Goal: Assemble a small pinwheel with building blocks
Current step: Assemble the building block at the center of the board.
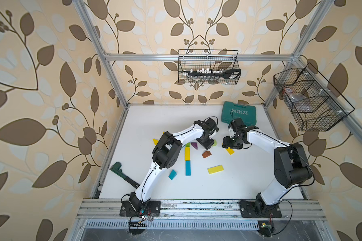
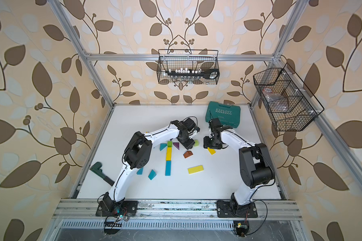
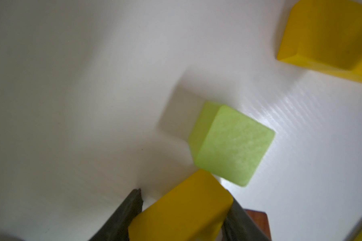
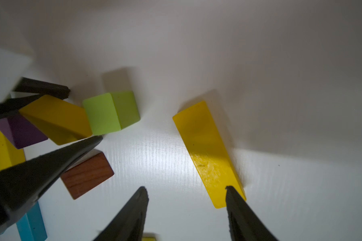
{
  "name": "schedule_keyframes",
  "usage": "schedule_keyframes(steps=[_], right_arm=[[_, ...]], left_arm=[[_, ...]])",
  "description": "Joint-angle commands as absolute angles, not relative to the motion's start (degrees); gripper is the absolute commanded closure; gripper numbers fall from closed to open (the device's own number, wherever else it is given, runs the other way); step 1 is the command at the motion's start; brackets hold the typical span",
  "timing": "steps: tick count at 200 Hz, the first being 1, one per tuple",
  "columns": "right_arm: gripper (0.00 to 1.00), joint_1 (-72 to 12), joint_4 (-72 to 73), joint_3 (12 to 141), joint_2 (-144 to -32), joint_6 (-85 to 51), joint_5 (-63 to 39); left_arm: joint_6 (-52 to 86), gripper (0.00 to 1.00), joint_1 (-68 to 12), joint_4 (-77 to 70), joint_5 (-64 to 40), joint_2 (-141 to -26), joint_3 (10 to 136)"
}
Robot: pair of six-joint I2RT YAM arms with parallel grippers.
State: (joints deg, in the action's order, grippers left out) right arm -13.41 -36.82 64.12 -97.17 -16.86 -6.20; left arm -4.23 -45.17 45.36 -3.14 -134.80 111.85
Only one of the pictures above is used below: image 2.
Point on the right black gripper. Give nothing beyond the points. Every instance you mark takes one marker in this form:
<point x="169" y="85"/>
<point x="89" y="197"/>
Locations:
<point x="206" y="143"/>

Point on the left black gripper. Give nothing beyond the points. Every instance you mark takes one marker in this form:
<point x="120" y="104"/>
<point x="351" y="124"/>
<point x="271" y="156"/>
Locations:
<point x="190" y="147"/>

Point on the brown wooden block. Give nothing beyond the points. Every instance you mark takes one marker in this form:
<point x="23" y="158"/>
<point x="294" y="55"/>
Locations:
<point x="188" y="154"/>

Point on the long yellow block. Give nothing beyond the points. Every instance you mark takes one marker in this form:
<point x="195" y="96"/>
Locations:
<point x="169" y="154"/>
<point x="195" y="169"/>
<point x="211" y="151"/>

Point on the purple triangle block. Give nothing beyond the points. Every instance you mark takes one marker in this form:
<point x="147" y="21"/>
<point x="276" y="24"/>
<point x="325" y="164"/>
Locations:
<point x="176" y="145"/>

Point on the long teal block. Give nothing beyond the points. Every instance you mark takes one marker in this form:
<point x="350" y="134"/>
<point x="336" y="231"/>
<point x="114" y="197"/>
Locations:
<point x="168" y="168"/>
<point x="140" y="171"/>

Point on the teal triangle block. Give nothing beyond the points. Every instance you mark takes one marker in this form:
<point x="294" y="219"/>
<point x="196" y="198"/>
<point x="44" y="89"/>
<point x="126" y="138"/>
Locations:
<point x="152" y="175"/>

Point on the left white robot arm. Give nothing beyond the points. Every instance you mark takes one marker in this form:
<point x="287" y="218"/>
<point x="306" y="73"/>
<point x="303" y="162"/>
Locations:
<point x="135" y="156"/>

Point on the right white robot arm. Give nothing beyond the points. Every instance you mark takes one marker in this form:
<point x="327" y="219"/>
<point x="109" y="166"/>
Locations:
<point x="255" y="167"/>

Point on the green plastic tool case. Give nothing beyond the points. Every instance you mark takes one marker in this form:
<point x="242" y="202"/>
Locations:
<point x="227" y="114"/>

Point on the plastic bag in basket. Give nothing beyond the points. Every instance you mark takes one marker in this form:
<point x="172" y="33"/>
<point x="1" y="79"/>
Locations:
<point x="276" y="102"/>

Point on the dark green hand tool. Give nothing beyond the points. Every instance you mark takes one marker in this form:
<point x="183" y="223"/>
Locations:
<point x="97" y="169"/>

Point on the socket rail with sockets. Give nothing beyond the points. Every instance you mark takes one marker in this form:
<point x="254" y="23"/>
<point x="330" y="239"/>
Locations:
<point x="209" y="74"/>

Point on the back wire basket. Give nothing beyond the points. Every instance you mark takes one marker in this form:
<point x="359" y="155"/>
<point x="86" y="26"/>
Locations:
<point x="186" y="59"/>

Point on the wire basket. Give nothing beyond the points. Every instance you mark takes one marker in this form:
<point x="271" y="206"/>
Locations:
<point x="304" y="106"/>
<point x="186" y="59"/>

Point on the right wire basket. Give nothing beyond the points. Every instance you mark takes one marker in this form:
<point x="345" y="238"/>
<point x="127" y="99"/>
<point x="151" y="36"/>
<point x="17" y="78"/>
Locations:
<point x="304" y="106"/>

